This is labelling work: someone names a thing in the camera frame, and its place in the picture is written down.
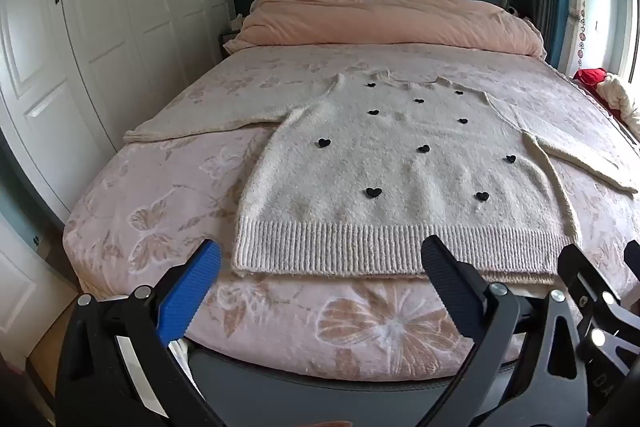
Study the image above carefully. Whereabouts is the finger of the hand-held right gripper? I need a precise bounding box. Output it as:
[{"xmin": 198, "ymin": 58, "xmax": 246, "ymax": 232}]
[{"xmin": 556, "ymin": 243, "xmax": 640, "ymax": 390}]

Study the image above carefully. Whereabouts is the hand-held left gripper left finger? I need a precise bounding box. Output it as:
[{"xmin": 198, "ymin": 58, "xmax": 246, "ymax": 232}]
[{"xmin": 54, "ymin": 238, "xmax": 226, "ymax": 427}]

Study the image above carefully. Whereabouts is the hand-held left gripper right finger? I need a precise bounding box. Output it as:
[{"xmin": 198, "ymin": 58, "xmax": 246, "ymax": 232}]
[{"xmin": 421, "ymin": 235, "xmax": 589, "ymax": 427}]

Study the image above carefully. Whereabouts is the cream sweater with black hearts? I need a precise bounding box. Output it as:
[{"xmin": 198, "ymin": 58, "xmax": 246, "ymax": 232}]
[{"xmin": 124, "ymin": 71, "xmax": 639, "ymax": 284}]

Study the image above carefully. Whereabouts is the pink floral bed blanket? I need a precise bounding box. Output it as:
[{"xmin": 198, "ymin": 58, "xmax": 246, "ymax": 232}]
[{"xmin": 62, "ymin": 42, "xmax": 640, "ymax": 380}]

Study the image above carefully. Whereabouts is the white bundled cloth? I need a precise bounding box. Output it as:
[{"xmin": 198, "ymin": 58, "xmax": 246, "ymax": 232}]
[{"xmin": 597, "ymin": 74, "xmax": 640, "ymax": 144}]

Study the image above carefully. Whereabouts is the red cloth by window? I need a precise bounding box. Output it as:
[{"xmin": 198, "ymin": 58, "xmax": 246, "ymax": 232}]
[{"xmin": 572, "ymin": 68, "xmax": 626, "ymax": 118}]

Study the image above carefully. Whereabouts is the dark nightstand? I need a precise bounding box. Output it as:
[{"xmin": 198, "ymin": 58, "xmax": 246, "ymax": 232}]
[{"xmin": 218, "ymin": 14, "xmax": 251, "ymax": 64}]

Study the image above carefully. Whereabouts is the pink duvet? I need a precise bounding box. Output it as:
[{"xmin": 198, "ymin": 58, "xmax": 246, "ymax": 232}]
[{"xmin": 223, "ymin": 0, "xmax": 547, "ymax": 60}]

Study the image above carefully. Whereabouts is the white wardrobe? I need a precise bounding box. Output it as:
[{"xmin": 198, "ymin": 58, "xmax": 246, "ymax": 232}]
[{"xmin": 0, "ymin": 0, "xmax": 237, "ymax": 228}]

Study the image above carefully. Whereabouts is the dark grey bed frame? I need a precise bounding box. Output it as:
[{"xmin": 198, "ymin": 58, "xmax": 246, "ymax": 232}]
[{"xmin": 187, "ymin": 341, "xmax": 523, "ymax": 427}]

